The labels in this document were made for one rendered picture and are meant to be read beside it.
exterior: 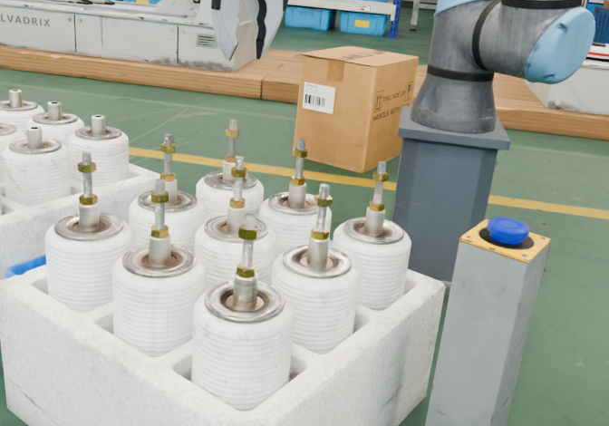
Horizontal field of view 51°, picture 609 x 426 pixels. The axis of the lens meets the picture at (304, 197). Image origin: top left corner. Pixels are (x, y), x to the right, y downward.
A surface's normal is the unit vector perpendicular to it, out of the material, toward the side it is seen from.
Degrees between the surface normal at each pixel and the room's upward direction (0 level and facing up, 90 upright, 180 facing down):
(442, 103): 72
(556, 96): 90
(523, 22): 98
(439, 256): 90
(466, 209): 90
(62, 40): 90
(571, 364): 0
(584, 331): 0
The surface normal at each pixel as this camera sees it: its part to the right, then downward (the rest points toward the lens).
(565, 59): 0.59, 0.45
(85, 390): -0.59, 0.24
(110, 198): 0.82, 0.27
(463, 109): 0.03, 0.06
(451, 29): -0.79, 0.11
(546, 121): -0.17, 0.34
